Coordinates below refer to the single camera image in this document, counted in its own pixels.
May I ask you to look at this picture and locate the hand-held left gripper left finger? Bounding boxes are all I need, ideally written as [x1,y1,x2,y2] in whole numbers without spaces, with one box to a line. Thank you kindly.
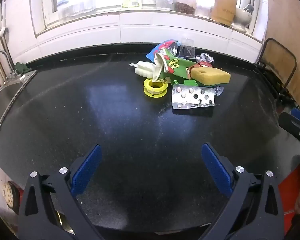
[17,144,103,240]

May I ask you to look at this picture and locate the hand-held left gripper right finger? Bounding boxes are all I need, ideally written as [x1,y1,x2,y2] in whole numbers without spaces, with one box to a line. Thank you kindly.
[201,142,284,240]

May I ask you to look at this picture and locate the red trash bin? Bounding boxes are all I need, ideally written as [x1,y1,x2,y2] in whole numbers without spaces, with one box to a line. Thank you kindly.
[277,155,300,232]

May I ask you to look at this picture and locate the yellow sponge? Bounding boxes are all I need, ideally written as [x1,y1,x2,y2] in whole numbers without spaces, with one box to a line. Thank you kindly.
[191,67,231,87]

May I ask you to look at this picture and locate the yellow tape spool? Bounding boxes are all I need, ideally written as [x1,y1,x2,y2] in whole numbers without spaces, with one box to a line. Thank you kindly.
[143,78,169,97]

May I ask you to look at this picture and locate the silver foil wrapper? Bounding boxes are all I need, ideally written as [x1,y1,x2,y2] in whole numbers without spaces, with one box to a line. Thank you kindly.
[196,53,215,67]

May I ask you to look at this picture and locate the green printed paper carton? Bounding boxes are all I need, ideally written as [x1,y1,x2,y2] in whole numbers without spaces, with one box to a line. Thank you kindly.
[152,49,203,83]

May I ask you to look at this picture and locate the white plastic piece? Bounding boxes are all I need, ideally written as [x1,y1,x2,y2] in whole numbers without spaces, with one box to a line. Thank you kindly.
[129,60,157,79]

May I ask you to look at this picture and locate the silver pill blister pack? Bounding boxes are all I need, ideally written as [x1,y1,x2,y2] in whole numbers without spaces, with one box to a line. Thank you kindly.
[172,84,220,110]

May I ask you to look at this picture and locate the round dotted pad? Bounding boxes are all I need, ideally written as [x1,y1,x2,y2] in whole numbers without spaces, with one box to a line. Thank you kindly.
[2,180,21,216]

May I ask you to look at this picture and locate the green plastic piece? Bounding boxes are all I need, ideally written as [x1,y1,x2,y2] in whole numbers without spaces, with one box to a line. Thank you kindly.
[172,79,198,87]

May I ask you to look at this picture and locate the steel sink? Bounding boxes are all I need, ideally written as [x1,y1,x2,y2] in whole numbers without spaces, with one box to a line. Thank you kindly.
[0,70,38,142]

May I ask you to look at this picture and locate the stone mortar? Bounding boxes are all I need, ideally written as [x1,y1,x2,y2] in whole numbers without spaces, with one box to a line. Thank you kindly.
[231,6,253,32]

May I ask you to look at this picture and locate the green cloth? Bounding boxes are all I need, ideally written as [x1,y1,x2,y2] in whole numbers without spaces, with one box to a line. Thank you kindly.
[14,62,33,74]

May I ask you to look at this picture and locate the clear plastic cup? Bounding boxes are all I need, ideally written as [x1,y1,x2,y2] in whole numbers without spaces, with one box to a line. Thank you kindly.
[177,37,196,58]

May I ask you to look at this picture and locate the wooden utensil holder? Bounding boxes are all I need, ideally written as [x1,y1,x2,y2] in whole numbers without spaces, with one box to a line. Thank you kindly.
[209,0,238,27]

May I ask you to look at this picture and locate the foil snack wrapper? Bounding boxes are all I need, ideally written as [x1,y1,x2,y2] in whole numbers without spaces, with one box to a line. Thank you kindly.
[145,39,179,62]

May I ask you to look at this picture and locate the chrome faucet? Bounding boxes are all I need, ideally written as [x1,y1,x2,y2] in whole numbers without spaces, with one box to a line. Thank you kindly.
[0,50,18,81]

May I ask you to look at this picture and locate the jar with red spices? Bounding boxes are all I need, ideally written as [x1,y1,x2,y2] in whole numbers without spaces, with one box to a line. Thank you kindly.
[174,0,197,15]

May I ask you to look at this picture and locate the clear plastic bottles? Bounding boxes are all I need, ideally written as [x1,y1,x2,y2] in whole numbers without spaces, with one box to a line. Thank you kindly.
[55,0,77,13]

